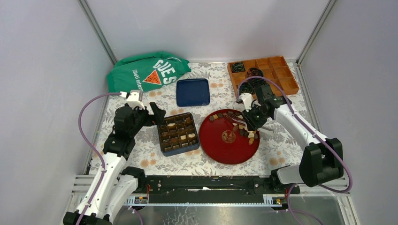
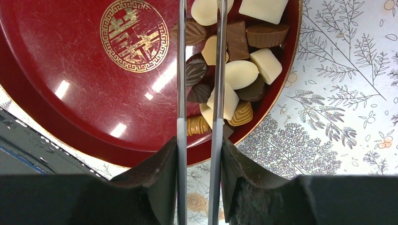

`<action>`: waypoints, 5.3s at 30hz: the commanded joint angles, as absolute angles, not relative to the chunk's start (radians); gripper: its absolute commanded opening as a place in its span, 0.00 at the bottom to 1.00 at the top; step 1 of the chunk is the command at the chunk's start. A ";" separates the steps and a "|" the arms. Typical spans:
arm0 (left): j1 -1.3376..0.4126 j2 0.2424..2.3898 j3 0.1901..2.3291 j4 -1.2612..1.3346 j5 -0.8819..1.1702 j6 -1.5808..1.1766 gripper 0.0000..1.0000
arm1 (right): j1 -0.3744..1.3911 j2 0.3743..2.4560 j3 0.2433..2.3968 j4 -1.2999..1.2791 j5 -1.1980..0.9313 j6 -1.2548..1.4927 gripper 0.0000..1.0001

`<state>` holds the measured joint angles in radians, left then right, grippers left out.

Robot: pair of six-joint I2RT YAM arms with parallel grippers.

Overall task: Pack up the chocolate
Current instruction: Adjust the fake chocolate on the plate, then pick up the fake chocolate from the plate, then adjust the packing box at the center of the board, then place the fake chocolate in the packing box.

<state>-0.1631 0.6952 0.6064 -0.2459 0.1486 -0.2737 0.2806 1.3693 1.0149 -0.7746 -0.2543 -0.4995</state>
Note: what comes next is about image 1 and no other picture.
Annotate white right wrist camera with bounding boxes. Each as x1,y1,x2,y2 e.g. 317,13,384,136
237,93,254,112

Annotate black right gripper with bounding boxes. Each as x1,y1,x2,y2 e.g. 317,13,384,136
240,104,269,132

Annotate blue box lid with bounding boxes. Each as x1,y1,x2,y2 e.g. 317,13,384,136
176,78,210,107

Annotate orange wooden divider tray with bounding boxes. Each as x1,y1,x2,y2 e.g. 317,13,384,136
227,56,299,98

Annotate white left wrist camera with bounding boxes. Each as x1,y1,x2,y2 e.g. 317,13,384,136
127,90,145,109

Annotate red round plate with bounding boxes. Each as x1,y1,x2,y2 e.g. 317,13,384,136
199,109,260,165

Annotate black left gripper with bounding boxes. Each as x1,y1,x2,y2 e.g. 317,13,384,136
130,102,166,137

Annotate green printed bag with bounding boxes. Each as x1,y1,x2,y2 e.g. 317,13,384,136
107,51,191,92

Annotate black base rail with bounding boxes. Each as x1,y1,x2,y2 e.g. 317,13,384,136
125,175,300,207

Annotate floral tablecloth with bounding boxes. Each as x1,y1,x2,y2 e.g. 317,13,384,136
88,62,313,176

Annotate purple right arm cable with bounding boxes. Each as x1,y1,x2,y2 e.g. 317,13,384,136
236,75,353,225

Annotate blue chocolate box with tray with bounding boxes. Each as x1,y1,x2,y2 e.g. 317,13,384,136
157,112,200,157

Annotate silver metal tongs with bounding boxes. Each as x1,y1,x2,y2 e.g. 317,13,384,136
223,112,274,132

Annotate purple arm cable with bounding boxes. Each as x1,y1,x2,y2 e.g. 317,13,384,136
236,75,353,225
76,91,128,225

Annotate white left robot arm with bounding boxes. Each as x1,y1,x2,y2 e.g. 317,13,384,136
62,102,166,225

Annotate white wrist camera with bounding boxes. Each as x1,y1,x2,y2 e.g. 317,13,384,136
237,93,254,112
127,90,145,109

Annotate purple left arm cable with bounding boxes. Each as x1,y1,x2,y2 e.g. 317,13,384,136
76,91,128,225

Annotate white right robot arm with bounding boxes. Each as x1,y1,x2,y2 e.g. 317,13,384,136
238,84,344,193

